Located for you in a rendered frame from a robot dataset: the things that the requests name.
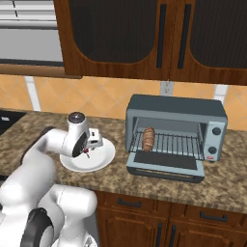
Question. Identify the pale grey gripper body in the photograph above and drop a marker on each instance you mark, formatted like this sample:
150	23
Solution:
96	142

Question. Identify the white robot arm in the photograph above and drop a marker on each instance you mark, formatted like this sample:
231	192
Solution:
29	180

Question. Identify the red kebab skewer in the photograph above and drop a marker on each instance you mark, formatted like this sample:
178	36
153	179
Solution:
86	152

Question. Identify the brown baguette bread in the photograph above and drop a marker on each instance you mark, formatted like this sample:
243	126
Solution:
148	139

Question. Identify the grey toaster oven door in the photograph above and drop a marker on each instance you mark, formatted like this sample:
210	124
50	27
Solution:
164	165

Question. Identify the grey toaster oven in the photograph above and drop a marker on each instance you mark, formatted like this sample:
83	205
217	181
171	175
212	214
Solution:
175	107

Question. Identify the wooden base cupboard door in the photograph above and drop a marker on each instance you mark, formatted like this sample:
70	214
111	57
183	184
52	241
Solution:
128	230
209	236

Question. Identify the black toaster oven knob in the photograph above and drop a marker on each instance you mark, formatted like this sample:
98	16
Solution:
216	131
212	150

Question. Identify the white round plate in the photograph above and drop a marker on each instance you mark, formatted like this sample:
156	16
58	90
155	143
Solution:
96	159

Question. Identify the wooden drawer front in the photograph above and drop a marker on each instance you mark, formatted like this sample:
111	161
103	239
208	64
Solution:
151	203
189	215

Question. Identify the black hob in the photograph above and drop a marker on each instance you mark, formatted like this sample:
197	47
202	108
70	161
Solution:
8	120

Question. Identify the silver extractor hood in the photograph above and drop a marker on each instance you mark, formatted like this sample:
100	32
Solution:
29	41

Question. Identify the wooden wall cupboard door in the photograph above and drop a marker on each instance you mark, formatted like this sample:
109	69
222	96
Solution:
112	69
218	75

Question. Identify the white wall socket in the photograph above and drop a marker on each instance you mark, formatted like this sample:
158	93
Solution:
166	88

